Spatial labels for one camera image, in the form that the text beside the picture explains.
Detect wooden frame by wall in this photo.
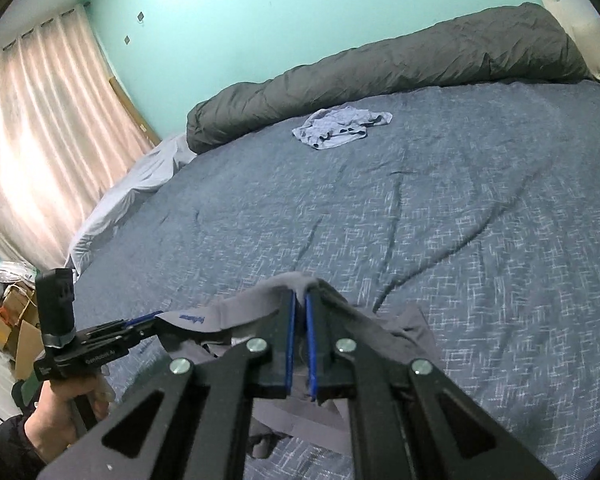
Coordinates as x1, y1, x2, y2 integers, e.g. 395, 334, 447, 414
108, 76, 161, 146

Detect light grey bed sheet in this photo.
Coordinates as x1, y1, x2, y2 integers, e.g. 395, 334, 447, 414
65, 133, 196, 275

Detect pink curtain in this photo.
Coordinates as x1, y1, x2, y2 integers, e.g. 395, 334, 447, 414
0, 6, 152, 269

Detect cardboard box clutter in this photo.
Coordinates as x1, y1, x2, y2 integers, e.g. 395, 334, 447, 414
0, 282, 43, 380

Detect grey shorts garment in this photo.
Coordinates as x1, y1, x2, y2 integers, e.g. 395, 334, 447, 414
158, 272, 441, 460

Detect light blue crumpled garment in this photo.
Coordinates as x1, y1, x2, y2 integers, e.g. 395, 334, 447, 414
291, 105, 393, 151

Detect person left forearm sleeve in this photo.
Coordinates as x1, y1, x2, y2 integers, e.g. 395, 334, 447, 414
0, 415, 46, 480

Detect rolled dark grey duvet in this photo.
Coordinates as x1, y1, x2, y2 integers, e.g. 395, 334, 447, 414
186, 3, 591, 154

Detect white plastic bags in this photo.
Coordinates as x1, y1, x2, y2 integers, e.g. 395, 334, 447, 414
0, 257, 39, 326

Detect person left hand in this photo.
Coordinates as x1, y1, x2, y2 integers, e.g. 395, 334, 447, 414
24, 375, 114, 463

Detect dark blue patterned bedspread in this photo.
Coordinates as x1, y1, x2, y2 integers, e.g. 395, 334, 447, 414
74, 80, 600, 479

